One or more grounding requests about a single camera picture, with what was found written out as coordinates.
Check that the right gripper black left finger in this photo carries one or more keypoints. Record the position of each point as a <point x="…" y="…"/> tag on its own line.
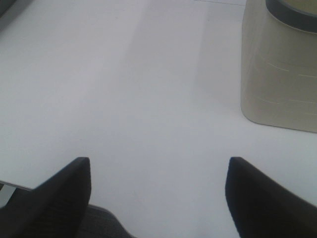
<point x="55" y="209"/>

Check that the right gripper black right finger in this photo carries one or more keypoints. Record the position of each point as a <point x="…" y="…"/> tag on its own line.
<point x="262" y="208"/>

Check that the dark navy towel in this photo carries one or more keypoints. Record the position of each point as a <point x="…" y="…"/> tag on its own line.
<point x="98" y="222"/>

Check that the beige basket with grey rim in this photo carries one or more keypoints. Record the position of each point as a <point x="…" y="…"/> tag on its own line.
<point x="279" y="63"/>

